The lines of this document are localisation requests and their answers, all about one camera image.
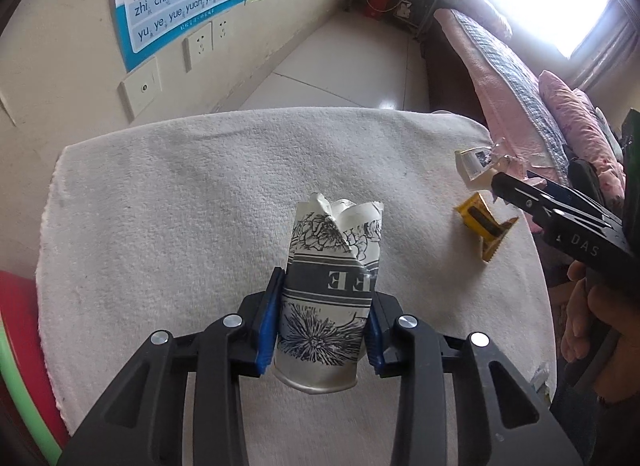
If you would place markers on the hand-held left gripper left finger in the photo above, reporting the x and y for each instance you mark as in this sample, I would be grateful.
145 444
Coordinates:
267 318

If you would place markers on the pink floral pillow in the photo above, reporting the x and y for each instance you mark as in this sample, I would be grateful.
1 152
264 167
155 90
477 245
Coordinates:
580 120

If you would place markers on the red item on shelf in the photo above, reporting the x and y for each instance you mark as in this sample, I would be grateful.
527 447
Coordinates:
381 1

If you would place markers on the yellow snack packet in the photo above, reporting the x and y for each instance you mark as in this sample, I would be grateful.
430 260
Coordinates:
482 223

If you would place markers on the white wall outlet plate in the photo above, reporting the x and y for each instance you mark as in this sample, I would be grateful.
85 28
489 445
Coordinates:
141 88

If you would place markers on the white towel cloth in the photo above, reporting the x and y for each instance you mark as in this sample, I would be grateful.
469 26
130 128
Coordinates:
175 226

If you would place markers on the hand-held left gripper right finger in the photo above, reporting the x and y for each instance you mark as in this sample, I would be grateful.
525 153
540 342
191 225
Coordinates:
376 346

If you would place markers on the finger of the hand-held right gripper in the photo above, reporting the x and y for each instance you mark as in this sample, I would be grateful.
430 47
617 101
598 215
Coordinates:
575 243
575 198

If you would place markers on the red bin with green rim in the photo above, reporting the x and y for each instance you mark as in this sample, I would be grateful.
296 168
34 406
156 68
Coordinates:
20 296

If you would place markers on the white torn wrapper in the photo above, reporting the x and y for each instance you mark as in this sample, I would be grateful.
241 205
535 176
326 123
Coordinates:
475 165

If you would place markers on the black object on bed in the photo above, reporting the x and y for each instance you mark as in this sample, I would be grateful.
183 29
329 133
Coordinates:
585 180

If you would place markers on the rolled pink quilt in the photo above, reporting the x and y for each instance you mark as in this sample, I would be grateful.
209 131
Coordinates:
482 10

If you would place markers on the pink checked bed blanket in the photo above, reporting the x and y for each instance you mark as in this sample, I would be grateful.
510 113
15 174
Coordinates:
505 80

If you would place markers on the white wall socket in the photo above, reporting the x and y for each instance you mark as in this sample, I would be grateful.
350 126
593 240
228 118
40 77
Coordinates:
222 31
198 48

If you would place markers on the small printed packet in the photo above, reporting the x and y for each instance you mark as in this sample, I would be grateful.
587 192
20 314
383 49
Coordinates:
541 377

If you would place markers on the printed paper cup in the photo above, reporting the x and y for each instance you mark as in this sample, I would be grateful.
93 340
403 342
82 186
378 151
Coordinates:
325 306

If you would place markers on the person's right hand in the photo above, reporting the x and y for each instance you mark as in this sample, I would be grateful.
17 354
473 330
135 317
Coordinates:
575 331

